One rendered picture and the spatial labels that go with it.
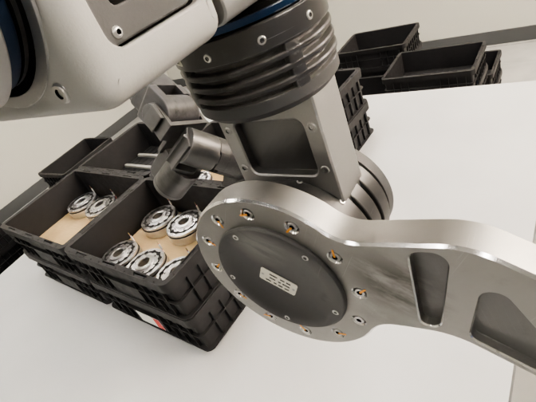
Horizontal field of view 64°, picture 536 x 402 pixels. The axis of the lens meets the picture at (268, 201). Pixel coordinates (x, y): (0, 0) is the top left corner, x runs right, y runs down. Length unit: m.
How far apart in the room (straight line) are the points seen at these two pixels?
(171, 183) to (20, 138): 3.82
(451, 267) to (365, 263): 0.07
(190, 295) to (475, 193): 0.72
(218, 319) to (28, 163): 3.67
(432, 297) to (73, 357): 1.01
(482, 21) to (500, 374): 3.17
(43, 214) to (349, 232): 1.30
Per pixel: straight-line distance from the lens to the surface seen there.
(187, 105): 0.69
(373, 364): 0.86
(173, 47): 0.23
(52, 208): 1.57
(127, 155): 1.68
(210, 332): 0.97
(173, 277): 0.84
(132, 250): 1.12
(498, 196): 1.14
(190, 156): 0.64
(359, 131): 1.39
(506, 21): 3.75
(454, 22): 3.80
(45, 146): 4.56
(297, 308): 0.45
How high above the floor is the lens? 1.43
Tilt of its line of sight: 33 degrees down
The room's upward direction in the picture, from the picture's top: 24 degrees counter-clockwise
